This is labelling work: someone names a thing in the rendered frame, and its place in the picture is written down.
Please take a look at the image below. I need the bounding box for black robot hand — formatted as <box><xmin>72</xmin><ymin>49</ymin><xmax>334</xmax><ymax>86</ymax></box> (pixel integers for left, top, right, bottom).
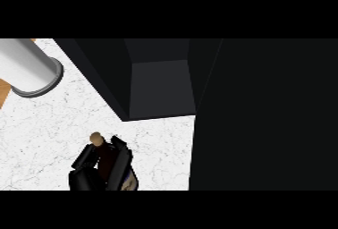
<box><xmin>67</xmin><ymin>134</ymin><xmax>134</xmax><ymax>191</ymax></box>

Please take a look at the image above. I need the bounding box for dark wine bottle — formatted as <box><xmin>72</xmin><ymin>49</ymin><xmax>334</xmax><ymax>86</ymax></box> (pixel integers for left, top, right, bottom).
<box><xmin>88</xmin><ymin>131</ymin><xmax>140</xmax><ymax>191</ymax></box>

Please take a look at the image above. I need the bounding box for dark grey open cabinet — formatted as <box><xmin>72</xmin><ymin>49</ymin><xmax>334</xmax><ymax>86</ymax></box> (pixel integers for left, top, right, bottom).
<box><xmin>53</xmin><ymin>38</ymin><xmax>224</xmax><ymax>123</ymax></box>

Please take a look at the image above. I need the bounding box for dark grey cabinet door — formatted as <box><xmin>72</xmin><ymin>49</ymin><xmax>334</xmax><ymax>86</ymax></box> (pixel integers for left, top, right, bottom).
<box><xmin>187</xmin><ymin>38</ymin><xmax>338</xmax><ymax>191</ymax></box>

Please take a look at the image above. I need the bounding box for white cylinder with grey rim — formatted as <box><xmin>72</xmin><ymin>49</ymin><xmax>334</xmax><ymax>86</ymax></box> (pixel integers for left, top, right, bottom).
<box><xmin>0</xmin><ymin>38</ymin><xmax>64</xmax><ymax>98</ymax></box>

